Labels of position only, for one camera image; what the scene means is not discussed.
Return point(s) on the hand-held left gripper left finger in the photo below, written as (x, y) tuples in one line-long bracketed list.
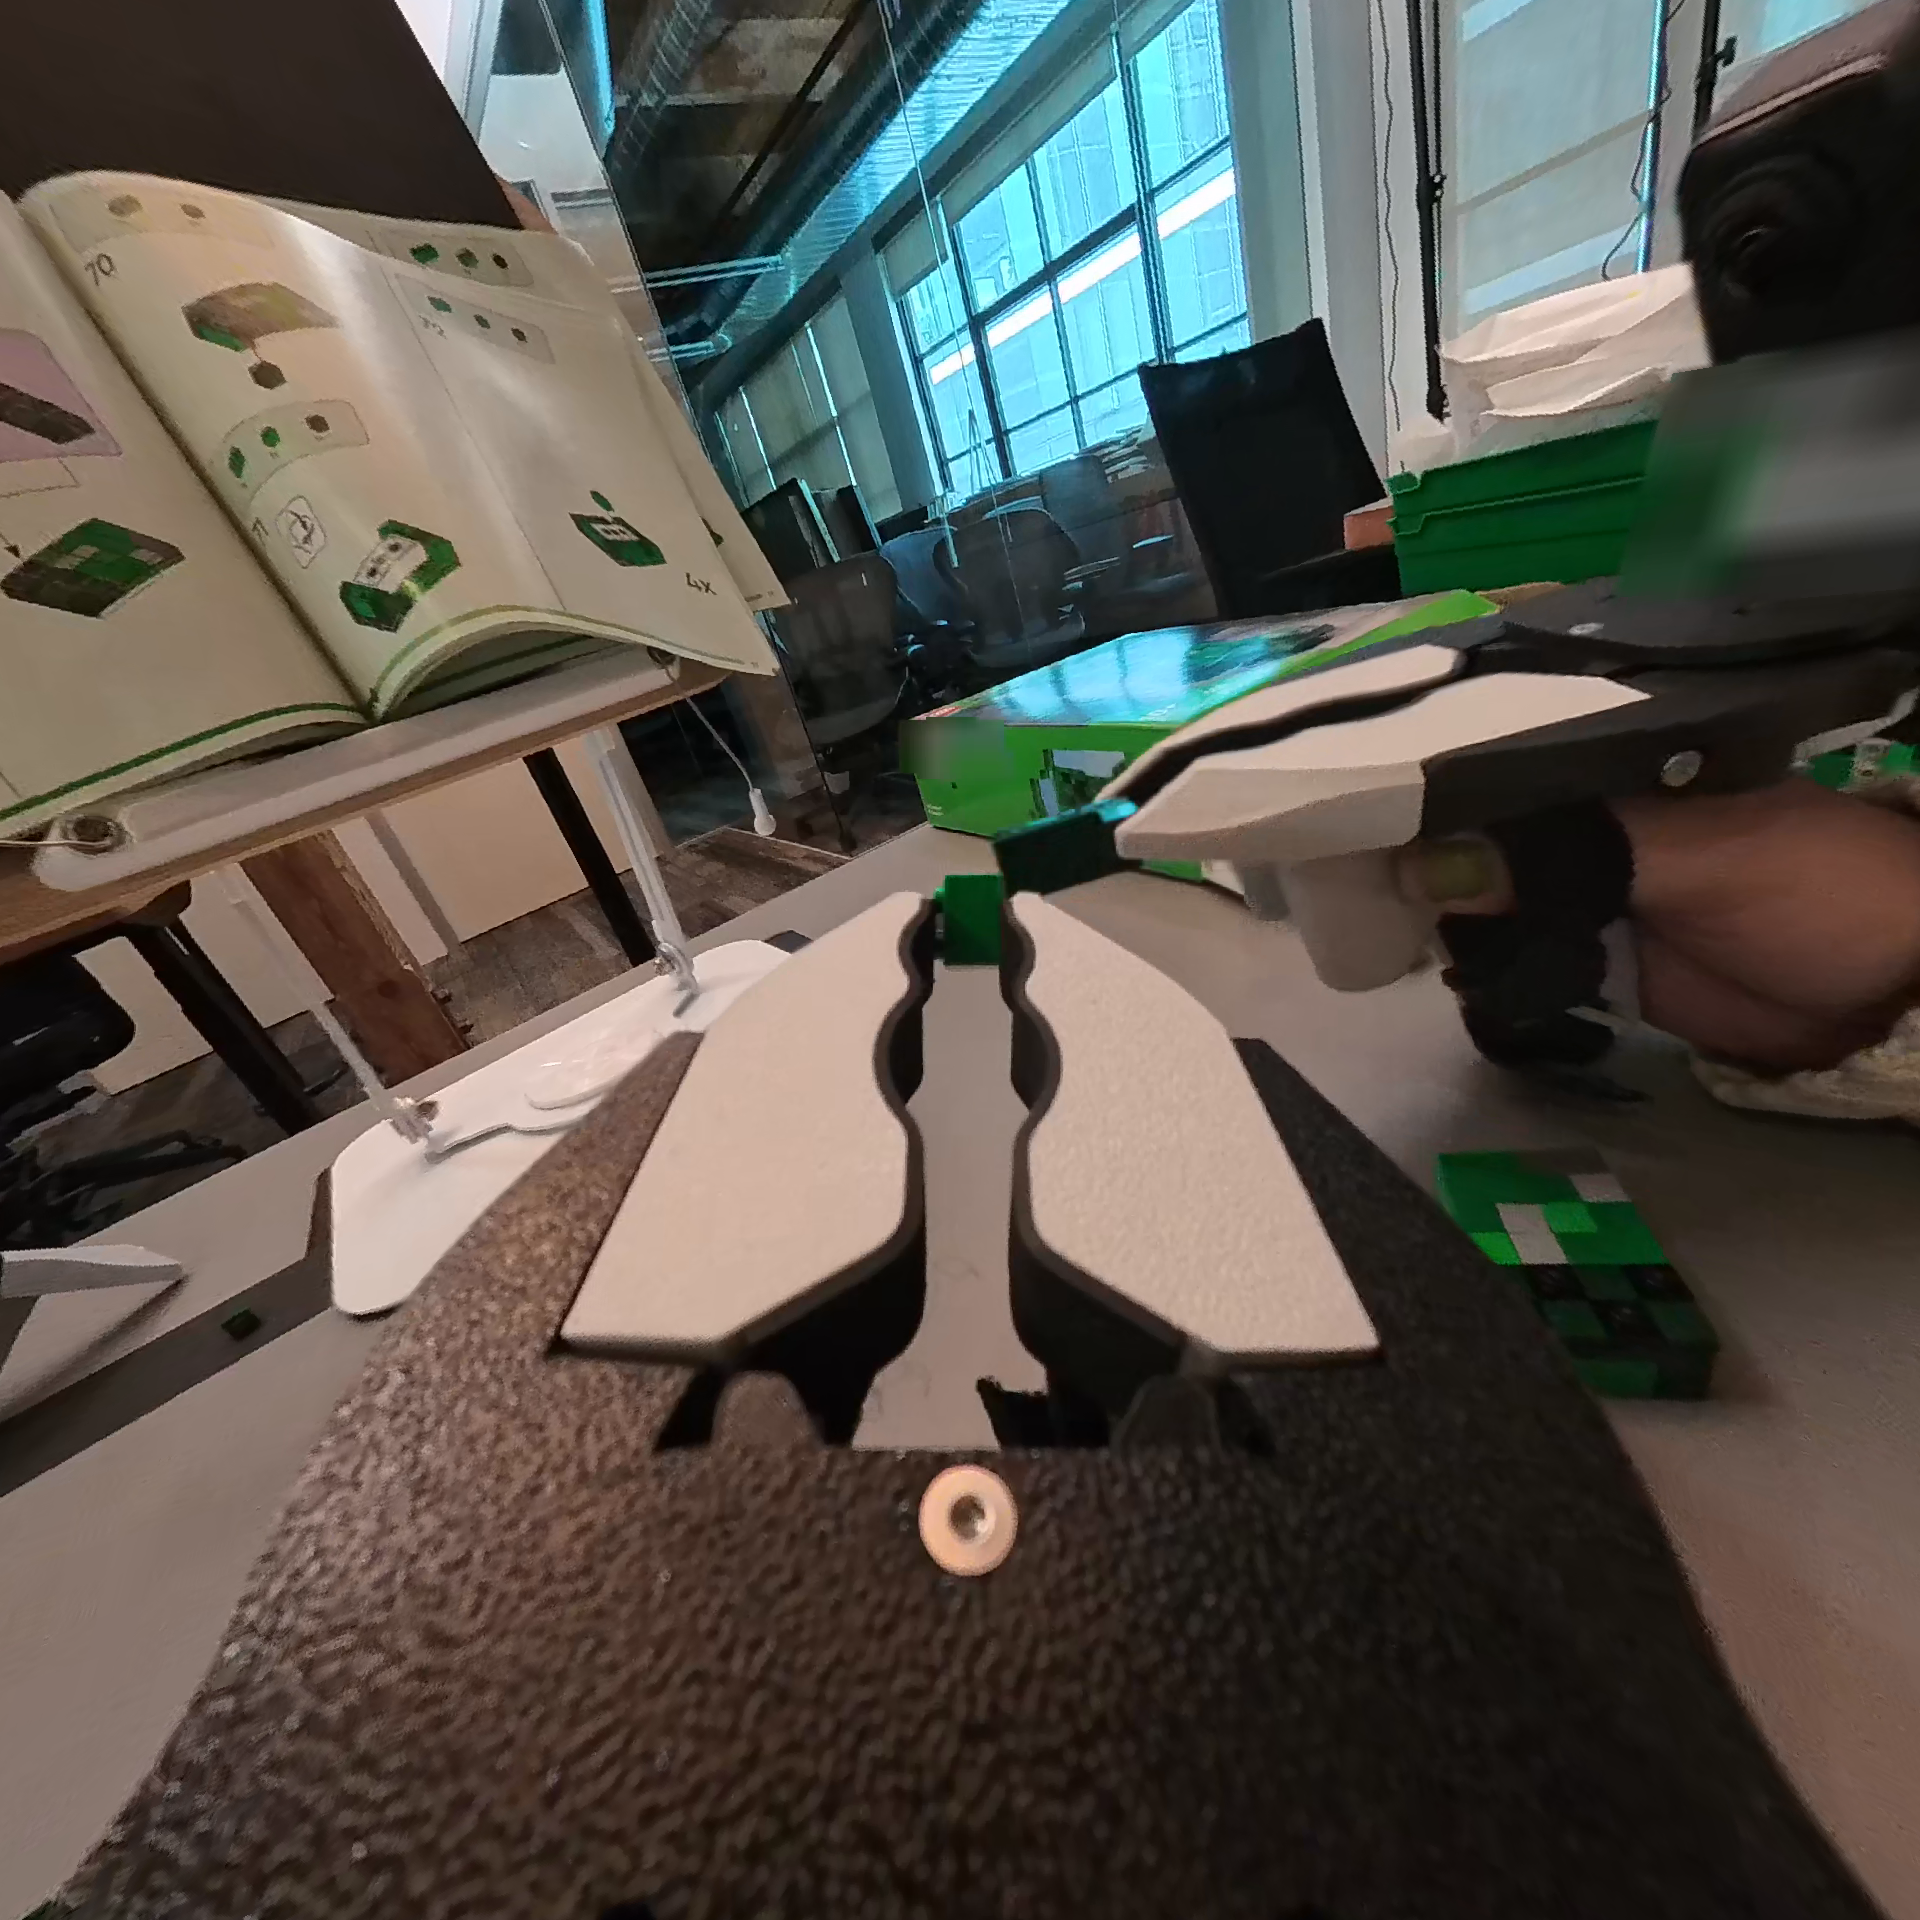
[(732, 1186)]

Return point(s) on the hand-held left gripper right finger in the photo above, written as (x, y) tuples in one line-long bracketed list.
[(1187, 1186)]

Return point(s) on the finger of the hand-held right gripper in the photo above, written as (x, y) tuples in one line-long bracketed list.
[(1290, 701), (1302, 785)]

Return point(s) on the dark green lego assembly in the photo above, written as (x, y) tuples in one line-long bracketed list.
[(1065, 850)]

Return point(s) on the bright green lego piece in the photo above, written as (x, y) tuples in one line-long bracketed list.
[(964, 913)]

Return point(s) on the green white tiled lego block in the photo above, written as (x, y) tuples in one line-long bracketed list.
[(1587, 1278)]

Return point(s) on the person's right hand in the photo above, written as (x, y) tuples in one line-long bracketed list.
[(1786, 913)]

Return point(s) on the green printed box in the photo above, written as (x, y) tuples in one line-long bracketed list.
[(1079, 722)]

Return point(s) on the black office chair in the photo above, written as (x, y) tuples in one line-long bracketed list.
[(1276, 449)]

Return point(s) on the grey mesh office chair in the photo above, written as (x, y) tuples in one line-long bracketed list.
[(1020, 583)]

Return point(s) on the stack of green trays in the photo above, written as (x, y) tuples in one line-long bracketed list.
[(1514, 511)]

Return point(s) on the white paper bags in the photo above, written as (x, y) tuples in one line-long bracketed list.
[(1564, 344)]

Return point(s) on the large paned window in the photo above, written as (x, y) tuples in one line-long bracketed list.
[(1079, 271)]

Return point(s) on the brown office desk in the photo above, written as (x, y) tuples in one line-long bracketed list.
[(299, 805)]

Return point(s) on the open instruction booklet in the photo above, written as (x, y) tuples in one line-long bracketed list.
[(372, 449)]

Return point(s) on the black panel on stand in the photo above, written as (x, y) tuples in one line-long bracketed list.
[(224, 91)]

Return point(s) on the wooden support post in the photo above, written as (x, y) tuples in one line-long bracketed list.
[(362, 963)]

